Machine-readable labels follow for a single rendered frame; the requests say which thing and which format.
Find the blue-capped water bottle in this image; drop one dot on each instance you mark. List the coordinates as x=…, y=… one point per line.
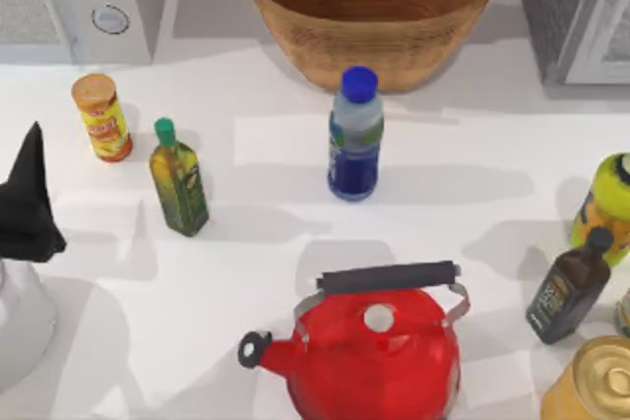
x=355, y=154

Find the green oil bottle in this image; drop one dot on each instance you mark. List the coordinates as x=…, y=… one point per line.
x=179, y=189

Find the brown woven basket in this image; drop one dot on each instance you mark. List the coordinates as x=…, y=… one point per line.
x=369, y=36

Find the red kettle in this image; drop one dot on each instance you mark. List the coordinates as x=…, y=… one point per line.
x=384, y=366

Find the orange and yellow can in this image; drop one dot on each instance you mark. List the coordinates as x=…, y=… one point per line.
x=105, y=125

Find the pale microwave oven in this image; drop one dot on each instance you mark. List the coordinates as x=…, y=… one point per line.
x=123, y=46

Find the round microwave knob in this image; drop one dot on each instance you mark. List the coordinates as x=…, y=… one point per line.
x=110, y=18

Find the dark brown sauce bottle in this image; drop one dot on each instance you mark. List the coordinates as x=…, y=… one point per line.
x=566, y=297

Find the grey cabinet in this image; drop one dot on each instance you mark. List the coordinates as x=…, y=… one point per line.
x=546, y=7

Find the yellow-green bottle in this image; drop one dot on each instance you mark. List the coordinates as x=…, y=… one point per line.
x=610, y=203

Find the pale grey-green container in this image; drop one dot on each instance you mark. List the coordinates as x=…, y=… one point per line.
x=624, y=314

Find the gold can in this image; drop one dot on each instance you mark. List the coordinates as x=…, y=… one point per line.
x=595, y=385

